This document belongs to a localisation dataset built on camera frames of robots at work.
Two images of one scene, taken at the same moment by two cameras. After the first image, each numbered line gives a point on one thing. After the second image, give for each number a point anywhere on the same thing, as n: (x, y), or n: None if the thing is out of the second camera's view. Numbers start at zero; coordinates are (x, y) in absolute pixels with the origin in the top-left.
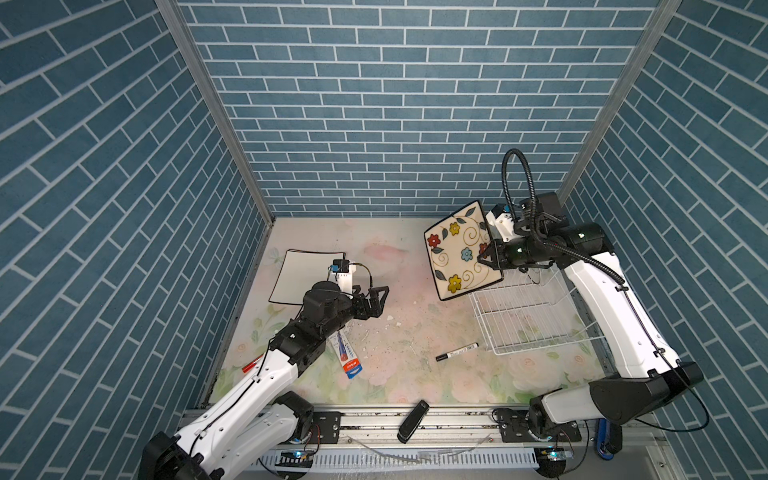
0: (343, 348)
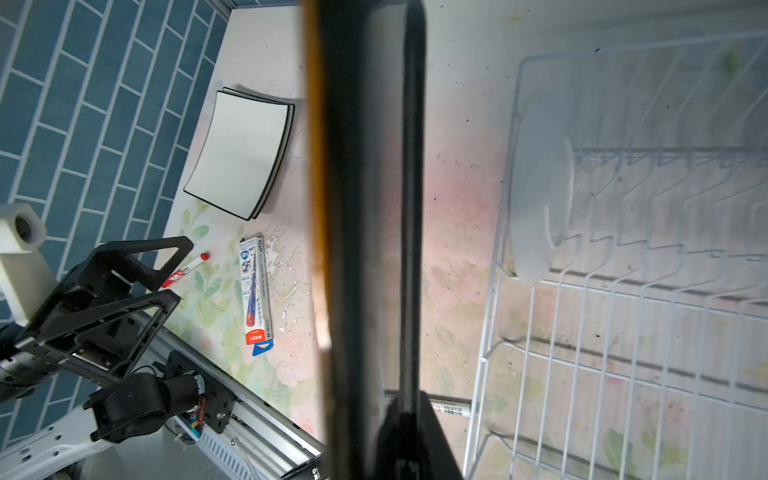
0: (256, 297)
